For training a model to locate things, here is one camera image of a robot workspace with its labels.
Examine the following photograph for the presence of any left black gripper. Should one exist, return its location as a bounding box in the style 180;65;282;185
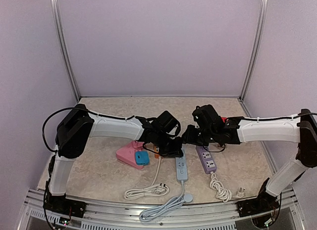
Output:
155;132;183;158

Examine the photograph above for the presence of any orange power strip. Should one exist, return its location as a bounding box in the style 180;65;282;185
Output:
154;145;160;159

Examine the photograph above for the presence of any light blue power strip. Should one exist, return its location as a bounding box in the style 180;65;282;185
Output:
175;149;188;182

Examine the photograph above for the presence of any blue charger plug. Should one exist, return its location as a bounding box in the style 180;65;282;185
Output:
135;151;150;166

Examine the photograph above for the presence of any purple power strip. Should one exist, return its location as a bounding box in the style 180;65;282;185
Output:
196;146;217;174

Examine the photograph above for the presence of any pink triangular power socket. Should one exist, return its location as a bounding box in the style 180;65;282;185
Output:
116;141;144;170

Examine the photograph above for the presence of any pink charger plug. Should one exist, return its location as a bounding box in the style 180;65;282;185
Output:
132;140;144;150

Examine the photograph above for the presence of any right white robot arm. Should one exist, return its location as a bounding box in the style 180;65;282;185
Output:
182;105;317;212

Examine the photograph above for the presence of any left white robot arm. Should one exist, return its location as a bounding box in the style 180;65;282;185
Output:
48;104;183;213

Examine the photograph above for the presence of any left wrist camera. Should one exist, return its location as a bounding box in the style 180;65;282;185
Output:
151;110;181;136

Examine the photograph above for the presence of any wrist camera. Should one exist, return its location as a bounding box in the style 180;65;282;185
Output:
151;110;181;136
192;104;224;129

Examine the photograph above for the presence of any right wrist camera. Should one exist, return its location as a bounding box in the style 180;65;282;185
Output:
192;104;224;129

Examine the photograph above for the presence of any white cable of orange strip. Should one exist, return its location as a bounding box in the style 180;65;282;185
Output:
123;157;170;200

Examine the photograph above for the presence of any white cable of purple strip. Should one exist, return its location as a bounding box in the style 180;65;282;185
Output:
209;172;247;203

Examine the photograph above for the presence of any light blue cable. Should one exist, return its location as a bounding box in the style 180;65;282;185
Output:
138;180;194;222

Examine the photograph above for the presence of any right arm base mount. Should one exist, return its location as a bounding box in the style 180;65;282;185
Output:
236;178;280;217

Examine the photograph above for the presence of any aluminium front rail frame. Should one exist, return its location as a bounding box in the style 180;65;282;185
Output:
17;189;306;230

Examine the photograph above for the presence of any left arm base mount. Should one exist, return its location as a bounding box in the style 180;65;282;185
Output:
43;179;87;218

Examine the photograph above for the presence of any right aluminium corner post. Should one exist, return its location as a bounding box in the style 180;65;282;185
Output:
239;0;268;103

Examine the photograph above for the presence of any aluminium corner post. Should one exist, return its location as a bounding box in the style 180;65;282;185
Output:
50;0;81;101
239;0;268;103

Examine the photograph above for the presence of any left aluminium corner post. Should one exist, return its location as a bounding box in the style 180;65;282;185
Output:
50;0;81;101

